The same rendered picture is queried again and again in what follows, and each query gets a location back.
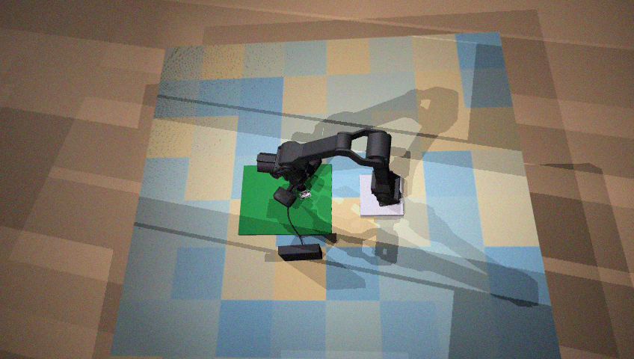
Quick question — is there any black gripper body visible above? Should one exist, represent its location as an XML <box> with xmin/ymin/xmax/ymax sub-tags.
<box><xmin>273</xmin><ymin>159</ymin><xmax>322</xmax><ymax>208</ymax></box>

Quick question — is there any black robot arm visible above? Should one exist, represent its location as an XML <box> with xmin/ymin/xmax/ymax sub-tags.
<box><xmin>256</xmin><ymin>128</ymin><xmax>401</xmax><ymax>206</ymax></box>

